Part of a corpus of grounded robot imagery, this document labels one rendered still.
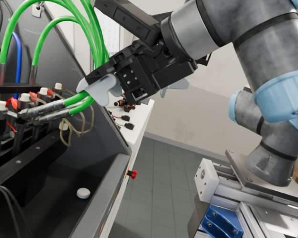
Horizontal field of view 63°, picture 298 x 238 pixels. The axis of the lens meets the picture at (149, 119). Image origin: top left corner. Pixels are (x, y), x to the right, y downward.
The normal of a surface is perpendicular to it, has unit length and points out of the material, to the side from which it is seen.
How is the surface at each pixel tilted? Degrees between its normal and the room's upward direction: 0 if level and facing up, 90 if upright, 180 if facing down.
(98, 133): 90
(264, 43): 91
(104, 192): 0
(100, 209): 0
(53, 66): 90
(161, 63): 103
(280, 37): 74
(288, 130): 90
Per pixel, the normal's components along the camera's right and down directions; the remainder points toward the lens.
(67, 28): -0.12, 0.29
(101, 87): -0.34, 0.39
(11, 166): 0.30, -0.90
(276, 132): -0.79, 0.00
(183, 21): -0.56, -0.04
